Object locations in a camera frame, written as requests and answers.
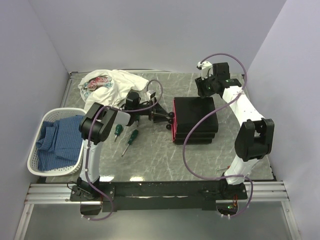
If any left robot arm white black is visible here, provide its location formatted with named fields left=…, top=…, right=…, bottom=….
left=76, top=90, right=175, bottom=201

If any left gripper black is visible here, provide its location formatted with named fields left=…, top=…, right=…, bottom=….
left=134, top=98, right=170, bottom=124

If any green long screwdriver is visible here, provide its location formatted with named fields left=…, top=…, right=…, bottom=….
left=121, top=129, right=139, bottom=157

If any white floral t-shirt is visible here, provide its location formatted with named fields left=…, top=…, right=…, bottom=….
left=78, top=69, right=149, bottom=112

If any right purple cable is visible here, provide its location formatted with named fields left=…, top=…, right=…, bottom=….
left=182, top=53, right=255, bottom=218

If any black drawer cabinet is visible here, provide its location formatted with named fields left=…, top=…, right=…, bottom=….
left=171, top=97, right=219, bottom=145

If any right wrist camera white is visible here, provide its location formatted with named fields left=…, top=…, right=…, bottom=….
left=196, top=61, right=214, bottom=80

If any small red screwdriver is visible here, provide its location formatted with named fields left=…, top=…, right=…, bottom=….
left=216, top=165, right=230, bottom=171

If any aluminium rail frame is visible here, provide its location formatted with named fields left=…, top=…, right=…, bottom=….
left=24, top=181, right=290, bottom=204

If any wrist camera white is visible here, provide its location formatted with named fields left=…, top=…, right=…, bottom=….
left=196, top=61, right=214, bottom=80
left=146, top=90, right=156, bottom=100

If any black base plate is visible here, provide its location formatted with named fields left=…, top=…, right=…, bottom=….
left=70, top=180, right=248, bottom=212

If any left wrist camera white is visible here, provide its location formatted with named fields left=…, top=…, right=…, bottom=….
left=146, top=90, right=156, bottom=100

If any green stubby screwdriver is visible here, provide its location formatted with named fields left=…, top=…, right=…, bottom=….
left=114, top=124, right=124, bottom=142

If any blue checked shirt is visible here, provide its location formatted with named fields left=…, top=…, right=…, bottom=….
left=35, top=115, right=83, bottom=172

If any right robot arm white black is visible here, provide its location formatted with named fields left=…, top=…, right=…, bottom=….
left=195, top=61, right=275, bottom=200

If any white laundry basket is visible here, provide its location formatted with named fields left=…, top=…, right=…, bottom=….
left=27, top=107, right=86, bottom=177

